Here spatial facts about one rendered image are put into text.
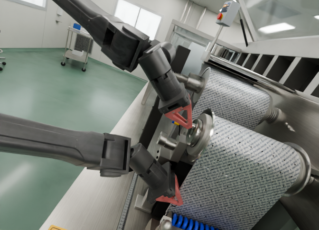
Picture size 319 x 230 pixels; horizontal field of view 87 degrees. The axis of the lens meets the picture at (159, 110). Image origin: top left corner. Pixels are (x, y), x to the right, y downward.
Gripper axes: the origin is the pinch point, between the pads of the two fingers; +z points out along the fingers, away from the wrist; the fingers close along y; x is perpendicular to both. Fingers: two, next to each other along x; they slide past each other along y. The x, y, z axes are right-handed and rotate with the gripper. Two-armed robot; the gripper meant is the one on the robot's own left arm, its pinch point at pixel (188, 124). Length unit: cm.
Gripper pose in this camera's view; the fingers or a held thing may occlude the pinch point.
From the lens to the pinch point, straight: 43.4
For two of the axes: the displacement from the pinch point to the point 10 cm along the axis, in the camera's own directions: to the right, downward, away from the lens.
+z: 4.9, 8.0, 3.5
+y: -0.8, 4.4, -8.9
